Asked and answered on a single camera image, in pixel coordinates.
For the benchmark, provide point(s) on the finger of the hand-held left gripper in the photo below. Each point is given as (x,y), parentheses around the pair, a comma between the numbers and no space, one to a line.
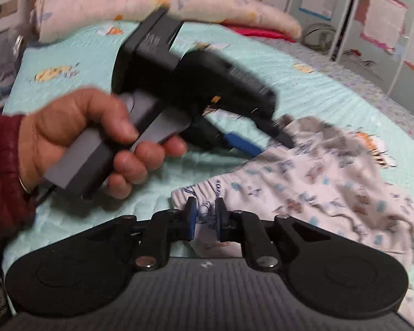
(243,143)
(274,129)

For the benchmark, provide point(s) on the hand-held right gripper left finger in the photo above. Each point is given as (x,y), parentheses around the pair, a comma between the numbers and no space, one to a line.
(191,219)

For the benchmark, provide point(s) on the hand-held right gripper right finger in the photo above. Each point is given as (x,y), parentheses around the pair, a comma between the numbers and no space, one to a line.
(219,219)

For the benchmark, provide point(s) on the white letter-print pants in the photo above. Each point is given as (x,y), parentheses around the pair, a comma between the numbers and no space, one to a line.
(314,186)

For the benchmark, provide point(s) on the person's left forearm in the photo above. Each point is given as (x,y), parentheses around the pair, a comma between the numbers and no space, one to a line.
(3,179)

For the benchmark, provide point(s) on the person's left hand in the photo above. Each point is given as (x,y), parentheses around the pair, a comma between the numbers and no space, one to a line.
(72,117)

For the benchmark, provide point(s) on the green bee-print quilt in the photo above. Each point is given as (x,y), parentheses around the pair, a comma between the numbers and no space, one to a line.
(296,86)

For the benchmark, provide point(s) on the red cloth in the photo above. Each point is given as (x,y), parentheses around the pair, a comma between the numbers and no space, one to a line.
(262,32)

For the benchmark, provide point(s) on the floral pillow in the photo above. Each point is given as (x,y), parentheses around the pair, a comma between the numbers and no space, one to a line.
(124,0)

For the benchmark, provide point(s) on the bedside clutter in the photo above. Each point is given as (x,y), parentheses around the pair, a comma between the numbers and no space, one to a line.
(3,58)

